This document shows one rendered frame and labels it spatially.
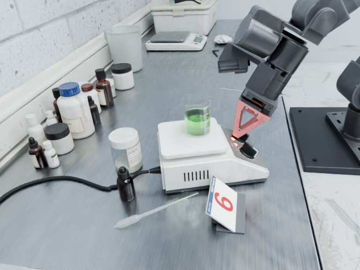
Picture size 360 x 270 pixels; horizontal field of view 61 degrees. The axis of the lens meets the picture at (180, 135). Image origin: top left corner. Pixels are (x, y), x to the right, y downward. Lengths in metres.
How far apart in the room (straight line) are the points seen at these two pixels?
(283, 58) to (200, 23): 1.07
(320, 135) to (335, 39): 1.40
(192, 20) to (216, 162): 1.15
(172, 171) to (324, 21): 0.35
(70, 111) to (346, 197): 0.60
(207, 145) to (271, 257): 0.21
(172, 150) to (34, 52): 0.55
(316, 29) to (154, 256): 0.44
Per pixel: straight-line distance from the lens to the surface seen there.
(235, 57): 0.59
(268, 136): 0.74
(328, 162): 0.66
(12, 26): 0.90
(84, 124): 0.78
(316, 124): 0.78
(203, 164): 0.54
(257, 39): 0.55
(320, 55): 2.11
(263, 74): 0.58
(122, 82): 1.02
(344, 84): 0.68
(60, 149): 0.75
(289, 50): 0.58
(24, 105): 0.85
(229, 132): 0.64
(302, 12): 0.58
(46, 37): 1.01
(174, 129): 0.60
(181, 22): 1.63
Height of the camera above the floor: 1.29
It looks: 32 degrees down
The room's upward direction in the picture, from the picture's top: 4 degrees counter-clockwise
